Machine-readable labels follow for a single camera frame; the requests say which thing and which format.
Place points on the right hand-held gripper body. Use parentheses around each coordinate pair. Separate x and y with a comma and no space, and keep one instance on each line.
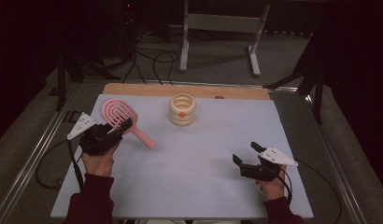
(261,171)

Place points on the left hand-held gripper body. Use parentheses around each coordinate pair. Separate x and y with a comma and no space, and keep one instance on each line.
(97,141)

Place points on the pink hairbrush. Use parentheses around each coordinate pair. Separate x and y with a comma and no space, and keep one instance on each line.
(116,113)

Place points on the person's right hand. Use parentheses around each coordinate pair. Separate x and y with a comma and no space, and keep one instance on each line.
(273,188)

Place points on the person's left hand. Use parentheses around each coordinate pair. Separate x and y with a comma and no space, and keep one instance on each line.
(99,165)

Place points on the white table sheet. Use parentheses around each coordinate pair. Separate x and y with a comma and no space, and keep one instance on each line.
(195,161)

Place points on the cream ringed cup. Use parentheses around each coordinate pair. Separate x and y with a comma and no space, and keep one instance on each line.
(182,115)

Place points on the black stand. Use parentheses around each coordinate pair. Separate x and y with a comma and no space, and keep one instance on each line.
(318,99)
(61,84)

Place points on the grey metal stand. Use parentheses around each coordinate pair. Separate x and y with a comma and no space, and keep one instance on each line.
(222,23)

